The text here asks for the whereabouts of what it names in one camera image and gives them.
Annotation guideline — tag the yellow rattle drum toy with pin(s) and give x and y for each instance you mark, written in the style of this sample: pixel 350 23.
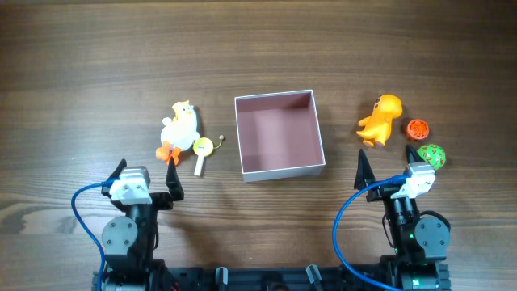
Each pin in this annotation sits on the yellow rattle drum toy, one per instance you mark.
pixel 203 148

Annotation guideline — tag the white box pink interior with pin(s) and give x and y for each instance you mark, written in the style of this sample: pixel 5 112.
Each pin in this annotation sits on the white box pink interior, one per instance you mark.
pixel 278 135

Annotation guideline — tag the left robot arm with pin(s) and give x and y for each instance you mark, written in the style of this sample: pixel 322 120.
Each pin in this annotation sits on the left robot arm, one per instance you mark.
pixel 129 240

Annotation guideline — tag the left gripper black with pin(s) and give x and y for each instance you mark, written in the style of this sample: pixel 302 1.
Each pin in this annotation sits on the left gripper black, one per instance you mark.
pixel 160 199

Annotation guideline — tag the white plush duck toy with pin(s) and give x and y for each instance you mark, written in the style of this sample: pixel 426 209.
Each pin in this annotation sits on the white plush duck toy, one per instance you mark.
pixel 179 133

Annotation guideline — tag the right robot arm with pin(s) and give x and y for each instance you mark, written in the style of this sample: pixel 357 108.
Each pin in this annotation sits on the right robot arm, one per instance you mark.
pixel 420 238

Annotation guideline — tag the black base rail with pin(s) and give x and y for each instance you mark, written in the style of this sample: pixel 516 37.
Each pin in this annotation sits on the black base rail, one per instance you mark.
pixel 259 279

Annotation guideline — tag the orange round ball toy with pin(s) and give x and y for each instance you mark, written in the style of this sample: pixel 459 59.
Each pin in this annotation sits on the orange round ball toy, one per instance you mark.
pixel 417 129

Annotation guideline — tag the green patterned ball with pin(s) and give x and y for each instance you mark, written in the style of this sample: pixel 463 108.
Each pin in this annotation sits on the green patterned ball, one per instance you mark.
pixel 433 154

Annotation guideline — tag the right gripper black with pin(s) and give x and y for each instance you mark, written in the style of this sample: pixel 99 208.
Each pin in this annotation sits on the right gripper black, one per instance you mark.
pixel 382 192

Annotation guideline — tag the orange dinosaur toy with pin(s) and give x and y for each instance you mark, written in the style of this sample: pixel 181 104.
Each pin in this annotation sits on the orange dinosaur toy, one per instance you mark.
pixel 377 127

